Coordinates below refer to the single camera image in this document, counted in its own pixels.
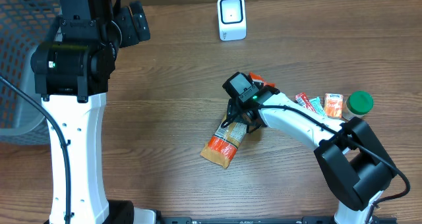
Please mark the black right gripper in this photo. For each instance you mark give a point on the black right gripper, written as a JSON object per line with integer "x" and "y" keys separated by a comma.
{"x": 237, "y": 115}

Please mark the long orange pasta packet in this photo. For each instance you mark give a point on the long orange pasta packet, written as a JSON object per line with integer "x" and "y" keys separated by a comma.
{"x": 224, "y": 141}

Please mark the red stick sachet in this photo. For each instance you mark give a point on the red stick sachet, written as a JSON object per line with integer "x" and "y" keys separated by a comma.
{"x": 304, "y": 101}

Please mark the teal orange snack packet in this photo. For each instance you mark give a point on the teal orange snack packet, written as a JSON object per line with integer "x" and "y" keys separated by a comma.
{"x": 317, "y": 105}

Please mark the small orange tissue pack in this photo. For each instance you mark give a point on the small orange tissue pack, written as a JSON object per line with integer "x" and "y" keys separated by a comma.
{"x": 333, "y": 104}

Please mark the green lid jar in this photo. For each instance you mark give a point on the green lid jar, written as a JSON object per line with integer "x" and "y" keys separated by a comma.
{"x": 357, "y": 104}

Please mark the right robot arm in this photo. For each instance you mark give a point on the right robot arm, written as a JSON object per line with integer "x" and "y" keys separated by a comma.
{"x": 354, "y": 163}

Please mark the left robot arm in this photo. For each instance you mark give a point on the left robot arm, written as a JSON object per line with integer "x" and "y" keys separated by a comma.
{"x": 72, "y": 67}

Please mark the white barcode scanner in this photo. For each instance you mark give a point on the white barcode scanner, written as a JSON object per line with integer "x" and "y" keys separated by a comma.
{"x": 232, "y": 21}

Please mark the grey plastic mesh basket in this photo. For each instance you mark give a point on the grey plastic mesh basket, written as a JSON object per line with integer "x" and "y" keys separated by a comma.
{"x": 24, "y": 25}

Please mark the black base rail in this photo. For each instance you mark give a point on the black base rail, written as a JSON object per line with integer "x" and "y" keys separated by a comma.
{"x": 303, "y": 220}

